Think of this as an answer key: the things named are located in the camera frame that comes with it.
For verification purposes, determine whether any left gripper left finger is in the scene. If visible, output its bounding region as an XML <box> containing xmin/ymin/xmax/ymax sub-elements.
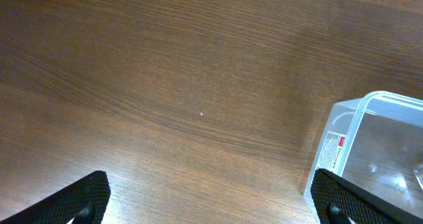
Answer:
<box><xmin>1</xmin><ymin>170</ymin><xmax>111</xmax><ymax>224</ymax></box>

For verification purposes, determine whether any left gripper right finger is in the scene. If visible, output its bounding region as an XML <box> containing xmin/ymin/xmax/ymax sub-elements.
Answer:
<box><xmin>310</xmin><ymin>168</ymin><xmax>422</xmax><ymax>224</ymax></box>

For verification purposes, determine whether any clear case of coloured bits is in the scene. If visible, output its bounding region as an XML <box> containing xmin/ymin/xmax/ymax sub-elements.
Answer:
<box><xmin>413</xmin><ymin>163</ymin><xmax>423</xmax><ymax>189</ymax></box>

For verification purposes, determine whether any clear plastic storage container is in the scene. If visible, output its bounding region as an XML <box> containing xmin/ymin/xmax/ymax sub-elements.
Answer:
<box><xmin>303</xmin><ymin>91</ymin><xmax>422</xmax><ymax>218</ymax></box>

